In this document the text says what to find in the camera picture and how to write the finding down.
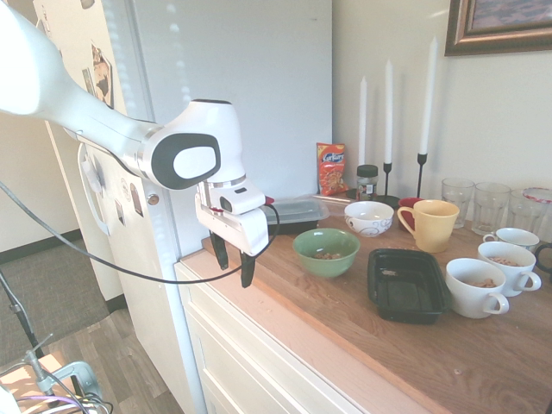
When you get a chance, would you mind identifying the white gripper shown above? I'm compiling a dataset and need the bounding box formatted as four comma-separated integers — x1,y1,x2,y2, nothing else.
194,181,271,289

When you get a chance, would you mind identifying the green ceramic bowl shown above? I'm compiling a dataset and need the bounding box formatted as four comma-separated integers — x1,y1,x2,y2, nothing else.
292,227,361,279

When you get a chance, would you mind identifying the black container with clear lid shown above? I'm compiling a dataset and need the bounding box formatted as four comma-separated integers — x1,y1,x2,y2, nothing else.
263,197,331,236

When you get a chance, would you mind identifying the white drawer cabinet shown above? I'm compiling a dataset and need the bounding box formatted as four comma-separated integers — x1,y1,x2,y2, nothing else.
173,249,436,414

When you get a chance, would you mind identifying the small arched fridge magnet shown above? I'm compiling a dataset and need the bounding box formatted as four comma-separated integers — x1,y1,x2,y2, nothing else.
129,182,145,218

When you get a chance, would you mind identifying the orange snack bag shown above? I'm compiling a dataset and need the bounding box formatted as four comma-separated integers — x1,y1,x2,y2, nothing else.
316,142,350,197

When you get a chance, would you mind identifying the white bowl with swirl print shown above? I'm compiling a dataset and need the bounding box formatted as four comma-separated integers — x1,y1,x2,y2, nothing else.
343,200,395,238

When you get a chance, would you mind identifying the spice jar with black lid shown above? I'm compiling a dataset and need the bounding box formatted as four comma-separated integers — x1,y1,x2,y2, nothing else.
355,164,380,202

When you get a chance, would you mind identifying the black open plastic tray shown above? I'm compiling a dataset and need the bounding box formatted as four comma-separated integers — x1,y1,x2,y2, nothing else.
367,248,453,323

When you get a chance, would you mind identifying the red ceramic mug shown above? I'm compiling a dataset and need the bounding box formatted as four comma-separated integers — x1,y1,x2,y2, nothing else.
397,197,426,231

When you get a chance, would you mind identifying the short white taper candle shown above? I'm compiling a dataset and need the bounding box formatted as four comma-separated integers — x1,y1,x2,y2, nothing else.
358,75,368,166

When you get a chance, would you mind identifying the grey metal screw clamp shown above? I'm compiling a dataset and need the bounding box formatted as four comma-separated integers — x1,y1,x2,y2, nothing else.
23,334,105,403

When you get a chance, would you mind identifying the white refrigerator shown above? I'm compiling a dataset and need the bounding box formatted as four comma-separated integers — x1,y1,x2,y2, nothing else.
32,0,334,414

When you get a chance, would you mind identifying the yellow ceramic mug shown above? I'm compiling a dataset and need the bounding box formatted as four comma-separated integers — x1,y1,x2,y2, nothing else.
397,199,461,254

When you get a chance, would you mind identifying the medium white taper candle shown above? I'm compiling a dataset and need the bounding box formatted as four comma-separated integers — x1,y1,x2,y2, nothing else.
383,59,394,165

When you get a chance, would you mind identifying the large photo fridge magnet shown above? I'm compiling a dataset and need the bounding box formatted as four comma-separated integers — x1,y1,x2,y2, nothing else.
91,41,115,110

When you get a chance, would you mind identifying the small strip photo magnet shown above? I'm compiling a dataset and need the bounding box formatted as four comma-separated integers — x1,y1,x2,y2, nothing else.
81,67,97,97

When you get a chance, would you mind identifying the clear drinking glass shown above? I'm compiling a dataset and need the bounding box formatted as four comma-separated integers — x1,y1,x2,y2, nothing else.
471,181,512,236
505,188,543,241
441,177,476,229

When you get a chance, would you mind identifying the white ceramic mug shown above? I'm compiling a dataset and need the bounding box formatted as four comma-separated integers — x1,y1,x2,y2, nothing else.
477,241,543,298
445,257,511,320
482,227,542,254

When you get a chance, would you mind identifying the wooden robot mounting board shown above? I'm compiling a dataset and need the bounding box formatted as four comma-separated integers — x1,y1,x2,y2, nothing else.
0,348,84,414

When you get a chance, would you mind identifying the tall white taper candle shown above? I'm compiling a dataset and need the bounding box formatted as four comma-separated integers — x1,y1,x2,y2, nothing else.
418,35,439,155

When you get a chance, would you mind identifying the dark ceramic mug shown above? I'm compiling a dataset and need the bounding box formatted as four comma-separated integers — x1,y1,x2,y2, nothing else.
534,242,552,274

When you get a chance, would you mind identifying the jar with red checked lid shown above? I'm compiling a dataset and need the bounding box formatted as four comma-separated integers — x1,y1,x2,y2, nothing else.
522,186,552,243

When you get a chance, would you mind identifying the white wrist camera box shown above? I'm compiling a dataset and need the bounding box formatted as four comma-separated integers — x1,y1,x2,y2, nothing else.
218,187,267,216

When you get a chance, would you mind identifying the white refrigerator door handle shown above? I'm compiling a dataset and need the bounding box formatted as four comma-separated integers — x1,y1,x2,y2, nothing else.
77,141,111,236

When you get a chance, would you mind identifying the bundle of thin wires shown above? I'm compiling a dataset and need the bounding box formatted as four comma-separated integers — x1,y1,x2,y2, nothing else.
16,390,114,414

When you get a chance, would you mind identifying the black camera stand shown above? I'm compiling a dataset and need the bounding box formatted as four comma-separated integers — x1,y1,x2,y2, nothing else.
0,270,45,360

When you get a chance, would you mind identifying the framed painting with brown frame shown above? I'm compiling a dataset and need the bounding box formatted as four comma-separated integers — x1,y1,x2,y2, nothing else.
443,0,552,58

